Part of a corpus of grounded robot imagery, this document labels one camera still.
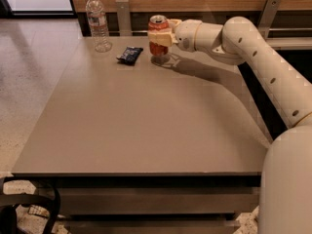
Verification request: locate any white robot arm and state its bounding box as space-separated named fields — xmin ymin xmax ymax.
xmin=147 ymin=15 xmax=312 ymax=234

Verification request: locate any black chair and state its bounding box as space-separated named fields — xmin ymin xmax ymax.
xmin=0 ymin=176 xmax=62 ymax=234

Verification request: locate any upper grey drawer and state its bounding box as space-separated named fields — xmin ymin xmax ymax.
xmin=58 ymin=187 xmax=259 ymax=215

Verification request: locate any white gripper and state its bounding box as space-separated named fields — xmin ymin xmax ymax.
xmin=147 ymin=19 xmax=202 ymax=52

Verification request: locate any clear plastic water bottle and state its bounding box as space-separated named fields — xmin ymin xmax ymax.
xmin=86 ymin=0 xmax=112 ymax=53

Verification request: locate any right metal bracket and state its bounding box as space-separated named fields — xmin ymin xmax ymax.
xmin=257 ymin=0 xmax=282 ymax=39

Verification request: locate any lower grey drawer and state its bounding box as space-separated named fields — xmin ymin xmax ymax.
xmin=66 ymin=220 xmax=240 ymax=234

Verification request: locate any horizontal metal rail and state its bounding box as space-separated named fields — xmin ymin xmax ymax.
xmin=108 ymin=26 xmax=312 ymax=37

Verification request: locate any metal bracket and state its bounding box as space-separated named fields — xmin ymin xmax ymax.
xmin=116 ymin=0 xmax=133 ymax=36
xmin=257 ymin=0 xmax=282 ymax=39

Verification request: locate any blue rxbar blueberry wrapper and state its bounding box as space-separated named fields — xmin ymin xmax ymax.
xmin=117 ymin=47 xmax=143 ymax=65

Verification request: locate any left metal bracket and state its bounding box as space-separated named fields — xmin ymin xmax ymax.
xmin=116 ymin=0 xmax=133 ymax=36

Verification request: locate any red coke can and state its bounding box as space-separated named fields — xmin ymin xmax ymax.
xmin=148 ymin=15 xmax=169 ymax=57

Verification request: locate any grey drawer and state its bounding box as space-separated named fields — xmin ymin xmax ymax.
xmin=66 ymin=220 xmax=240 ymax=234
xmin=58 ymin=187 xmax=259 ymax=215

